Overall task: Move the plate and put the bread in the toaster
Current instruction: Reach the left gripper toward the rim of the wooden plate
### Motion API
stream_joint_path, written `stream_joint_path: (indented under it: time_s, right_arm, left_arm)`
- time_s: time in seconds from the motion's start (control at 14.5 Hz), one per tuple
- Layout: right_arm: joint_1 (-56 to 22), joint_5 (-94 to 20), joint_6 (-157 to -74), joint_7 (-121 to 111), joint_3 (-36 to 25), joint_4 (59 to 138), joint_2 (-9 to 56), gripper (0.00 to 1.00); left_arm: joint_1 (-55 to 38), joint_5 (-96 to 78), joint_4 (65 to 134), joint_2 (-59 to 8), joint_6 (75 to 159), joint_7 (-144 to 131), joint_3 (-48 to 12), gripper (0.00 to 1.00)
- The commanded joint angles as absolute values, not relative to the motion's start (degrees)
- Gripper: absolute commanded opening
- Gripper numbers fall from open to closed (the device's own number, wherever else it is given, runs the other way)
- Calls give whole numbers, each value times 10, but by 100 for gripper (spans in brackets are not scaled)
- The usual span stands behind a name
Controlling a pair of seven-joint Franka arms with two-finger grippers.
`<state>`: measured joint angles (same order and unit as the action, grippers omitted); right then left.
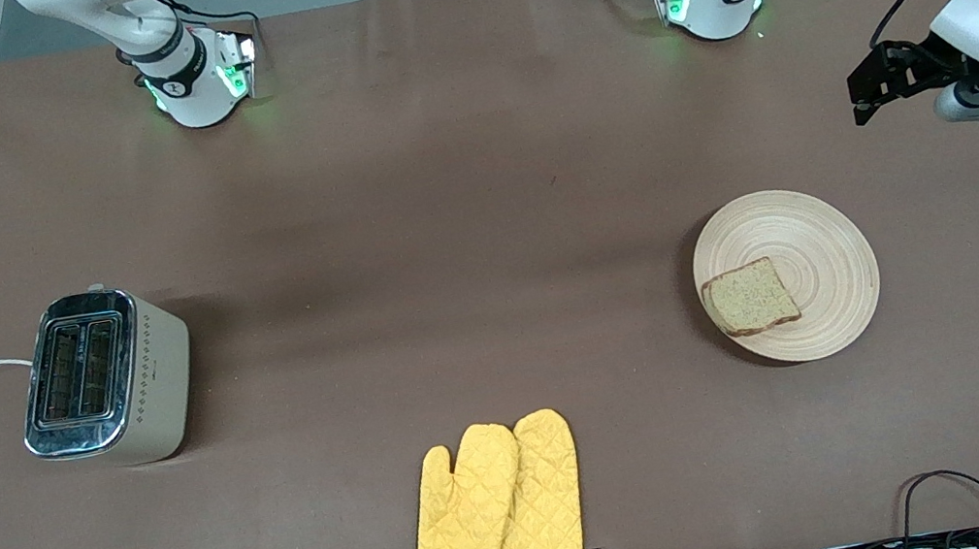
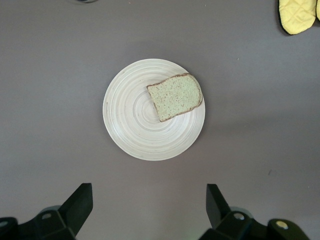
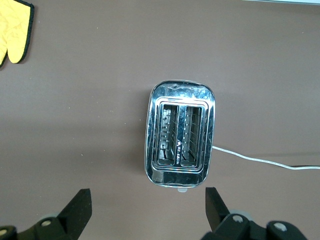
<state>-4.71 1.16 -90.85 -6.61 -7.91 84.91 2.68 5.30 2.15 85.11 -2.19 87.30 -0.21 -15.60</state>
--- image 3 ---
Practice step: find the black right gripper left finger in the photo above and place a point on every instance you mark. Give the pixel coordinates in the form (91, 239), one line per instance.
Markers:
(75, 212)

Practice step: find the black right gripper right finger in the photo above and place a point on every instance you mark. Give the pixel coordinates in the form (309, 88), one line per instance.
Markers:
(217, 215)

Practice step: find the silver two-slot toaster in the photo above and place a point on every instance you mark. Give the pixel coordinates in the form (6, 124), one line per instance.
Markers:
(180, 175)

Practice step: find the yellow quilted oven mitt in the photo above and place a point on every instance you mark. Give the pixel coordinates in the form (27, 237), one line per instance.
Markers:
(15, 30)

